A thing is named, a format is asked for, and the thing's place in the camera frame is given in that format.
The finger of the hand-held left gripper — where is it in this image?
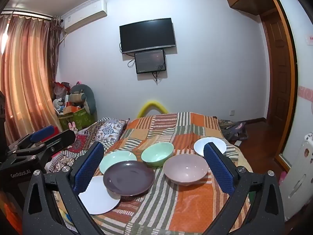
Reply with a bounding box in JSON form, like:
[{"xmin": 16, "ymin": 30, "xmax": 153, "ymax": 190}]
[
  {"xmin": 8, "ymin": 125, "xmax": 55, "ymax": 152},
  {"xmin": 12, "ymin": 129, "xmax": 76, "ymax": 162}
]

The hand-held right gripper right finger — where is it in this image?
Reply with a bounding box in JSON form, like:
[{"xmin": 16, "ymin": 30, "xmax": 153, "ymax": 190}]
[{"xmin": 203, "ymin": 142, "xmax": 285, "ymax": 235}]

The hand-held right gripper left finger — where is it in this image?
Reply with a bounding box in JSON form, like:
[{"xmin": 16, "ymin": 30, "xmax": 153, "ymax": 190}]
[{"xmin": 22, "ymin": 141, "xmax": 105, "ymax": 235}]

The light green plate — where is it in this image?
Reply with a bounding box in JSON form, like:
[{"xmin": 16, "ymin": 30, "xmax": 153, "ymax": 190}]
[{"xmin": 99, "ymin": 150, "xmax": 137, "ymax": 174}]

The white bowl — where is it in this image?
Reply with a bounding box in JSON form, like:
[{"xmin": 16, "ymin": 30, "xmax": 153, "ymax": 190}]
[{"xmin": 194, "ymin": 137, "xmax": 227, "ymax": 157}]

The pale pink bowl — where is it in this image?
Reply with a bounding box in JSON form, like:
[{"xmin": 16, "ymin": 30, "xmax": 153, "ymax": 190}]
[{"xmin": 163, "ymin": 154, "xmax": 209, "ymax": 186}]

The white plate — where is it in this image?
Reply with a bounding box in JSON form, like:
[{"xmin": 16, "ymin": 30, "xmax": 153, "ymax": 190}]
[{"xmin": 78, "ymin": 175, "xmax": 121, "ymax": 215}]

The dark purple plate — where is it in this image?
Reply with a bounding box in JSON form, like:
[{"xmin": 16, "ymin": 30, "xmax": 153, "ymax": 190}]
[{"xmin": 103, "ymin": 160, "xmax": 155, "ymax": 197}]

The light green bowl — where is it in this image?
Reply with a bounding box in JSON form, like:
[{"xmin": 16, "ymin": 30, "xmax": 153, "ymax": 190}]
[{"xmin": 141, "ymin": 142, "xmax": 174, "ymax": 168}]

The green storage box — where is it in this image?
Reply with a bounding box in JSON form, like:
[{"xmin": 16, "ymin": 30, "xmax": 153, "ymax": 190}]
[{"xmin": 58, "ymin": 108, "xmax": 95, "ymax": 131}]

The dark bag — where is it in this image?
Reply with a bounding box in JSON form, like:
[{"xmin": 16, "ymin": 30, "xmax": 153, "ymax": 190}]
[{"xmin": 218, "ymin": 119, "xmax": 248, "ymax": 141}]

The patterned quilt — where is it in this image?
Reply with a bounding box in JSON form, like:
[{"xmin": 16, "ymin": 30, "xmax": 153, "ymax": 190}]
[{"xmin": 48, "ymin": 117, "xmax": 130, "ymax": 174}]

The red bag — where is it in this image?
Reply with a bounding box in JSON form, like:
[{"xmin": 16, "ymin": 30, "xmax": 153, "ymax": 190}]
[{"xmin": 54, "ymin": 81, "xmax": 71, "ymax": 99}]

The striped patchwork blanket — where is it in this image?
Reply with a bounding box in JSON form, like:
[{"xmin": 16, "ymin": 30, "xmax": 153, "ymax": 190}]
[{"xmin": 49, "ymin": 112, "xmax": 253, "ymax": 235}]

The orange striped curtain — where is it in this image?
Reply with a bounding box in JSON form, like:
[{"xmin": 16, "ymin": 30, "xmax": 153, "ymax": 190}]
[{"xmin": 0, "ymin": 13, "xmax": 60, "ymax": 147}]

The white box with stickers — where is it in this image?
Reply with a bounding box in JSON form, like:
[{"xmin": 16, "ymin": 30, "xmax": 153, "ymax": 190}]
[{"xmin": 279, "ymin": 132, "xmax": 313, "ymax": 222}]

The brown curtain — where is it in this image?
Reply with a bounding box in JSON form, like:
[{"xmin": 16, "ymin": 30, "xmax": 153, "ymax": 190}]
[{"xmin": 48, "ymin": 16, "xmax": 63, "ymax": 84}]

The yellow foam noodle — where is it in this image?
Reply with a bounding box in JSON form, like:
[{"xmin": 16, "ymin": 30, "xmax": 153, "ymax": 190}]
[{"xmin": 137, "ymin": 100, "xmax": 168, "ymax": 118}]

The small black monitor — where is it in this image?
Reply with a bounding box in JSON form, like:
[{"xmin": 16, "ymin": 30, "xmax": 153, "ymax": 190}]
[{"xmin": 134, "ymin": 50, "xmax": 167, "ymax": 74}]

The brown wooden door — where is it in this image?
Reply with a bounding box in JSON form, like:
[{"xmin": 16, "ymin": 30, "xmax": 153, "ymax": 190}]
[{"xmin": 260, "ymin": 7, "xmax": 295, "ymax": 128}]

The white air conditioner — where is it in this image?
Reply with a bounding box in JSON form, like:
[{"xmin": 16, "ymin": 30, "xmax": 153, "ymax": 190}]
[{"xmin": 63, "ymin": 0, "xmax": 107, "ymax": 33}]

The large black television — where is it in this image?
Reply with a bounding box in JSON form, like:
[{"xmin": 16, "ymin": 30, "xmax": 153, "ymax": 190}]
[{"xmin": 119, "ymin": 18, "xmax": 177, "ymax": 54}]

